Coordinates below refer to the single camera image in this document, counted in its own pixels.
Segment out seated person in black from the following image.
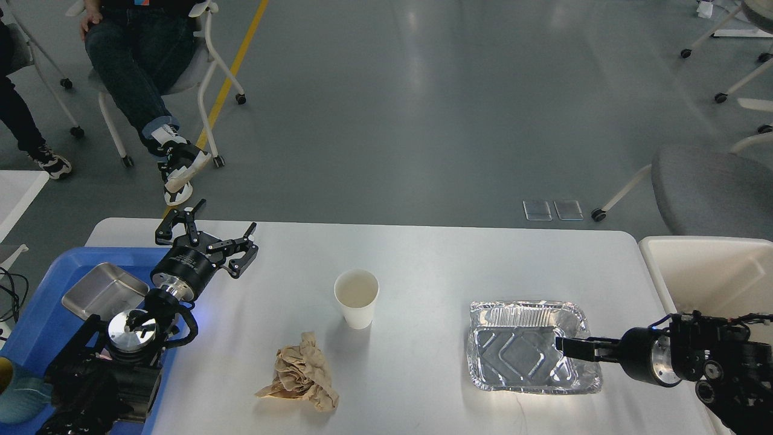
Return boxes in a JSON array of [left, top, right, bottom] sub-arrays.
[[80, 1, 211, 206]]

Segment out grey white rolling chair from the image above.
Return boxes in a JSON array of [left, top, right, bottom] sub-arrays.
[[88, 1, 246, 168]]

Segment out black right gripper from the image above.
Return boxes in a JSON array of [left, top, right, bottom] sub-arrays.
[[555, 327, 682, 388]]

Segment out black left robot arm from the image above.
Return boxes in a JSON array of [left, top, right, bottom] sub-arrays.
[[38, 200, 258, 434]]

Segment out white paper cup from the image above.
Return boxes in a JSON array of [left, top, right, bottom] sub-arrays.
[[333, 269, 380, 330]]

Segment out white plastic bin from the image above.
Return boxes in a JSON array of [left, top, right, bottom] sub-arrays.
[[640, 236, 772, 318]]

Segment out brown paper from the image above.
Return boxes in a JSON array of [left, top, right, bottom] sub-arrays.
[[254, 331, 339, 412]]

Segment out white side table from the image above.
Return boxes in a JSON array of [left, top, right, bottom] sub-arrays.
[[1, 170, 49, 269]]

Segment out aluminium foil tray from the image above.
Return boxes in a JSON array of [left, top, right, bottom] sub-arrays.
[[466, 300, 603, 395]]

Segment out white chair legs background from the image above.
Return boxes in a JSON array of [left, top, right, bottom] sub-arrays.
[[680, 0, 773, 135]]

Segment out stainless steel tray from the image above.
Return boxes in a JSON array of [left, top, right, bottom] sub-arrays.
[[61, 262, 149, 320]]

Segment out clear floor plate right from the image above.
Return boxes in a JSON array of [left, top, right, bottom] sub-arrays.
[[553, 200, 583, 221]]

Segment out clear floor plate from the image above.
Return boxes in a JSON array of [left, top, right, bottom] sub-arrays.
[[553, 200, 583, 221], [522, 200, 553, 221]]

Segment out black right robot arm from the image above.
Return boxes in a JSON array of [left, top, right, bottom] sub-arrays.
[[555, 311, 772, 434]]

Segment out teal ceramic mug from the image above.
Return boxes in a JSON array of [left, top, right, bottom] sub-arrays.
[[1, 357, 53, 425]]

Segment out black cables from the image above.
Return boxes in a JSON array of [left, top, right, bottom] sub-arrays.
[[0, 266, 31, 339]]

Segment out clear floor plate left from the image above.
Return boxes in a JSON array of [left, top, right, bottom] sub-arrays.
[[522, 200, 553, 221]]

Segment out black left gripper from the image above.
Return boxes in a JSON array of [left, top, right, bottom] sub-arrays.
[[151, 199, 259, 301]]

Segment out grey office chair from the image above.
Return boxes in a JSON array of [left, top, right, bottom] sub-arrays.
[[591, 134, 772, 240]]

